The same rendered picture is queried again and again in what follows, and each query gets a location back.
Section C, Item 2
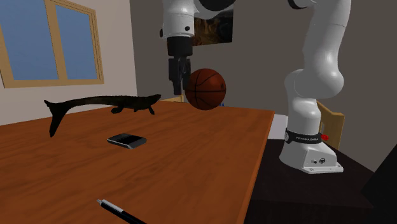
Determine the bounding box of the black lizard figure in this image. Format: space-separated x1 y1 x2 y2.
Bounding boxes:
43 94 162 139

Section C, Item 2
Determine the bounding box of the orange basketball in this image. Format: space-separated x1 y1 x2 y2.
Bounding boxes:
185 68 227 111

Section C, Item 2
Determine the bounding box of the black and silver pen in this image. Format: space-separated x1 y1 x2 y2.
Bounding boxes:
95 199 147 224

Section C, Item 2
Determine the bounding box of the light wooden chair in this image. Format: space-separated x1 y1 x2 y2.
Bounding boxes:
316 100 345 151
160 95 186 104

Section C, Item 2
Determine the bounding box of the black phone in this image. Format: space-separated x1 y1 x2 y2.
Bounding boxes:
106 132 148 150

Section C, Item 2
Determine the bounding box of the wooden framed window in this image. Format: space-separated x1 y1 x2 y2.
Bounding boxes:
0 0 105 90

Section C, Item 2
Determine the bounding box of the brown wooden table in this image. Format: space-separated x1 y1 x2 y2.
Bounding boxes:
0 99 275 224

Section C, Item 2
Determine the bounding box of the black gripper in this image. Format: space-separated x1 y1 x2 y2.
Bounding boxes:
166 36 195 96

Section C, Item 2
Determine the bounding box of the dark robot stand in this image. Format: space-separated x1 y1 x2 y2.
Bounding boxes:
244 138 397 224

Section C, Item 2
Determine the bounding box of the dark wall picture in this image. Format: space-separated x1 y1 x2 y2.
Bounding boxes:
192 5 234 47

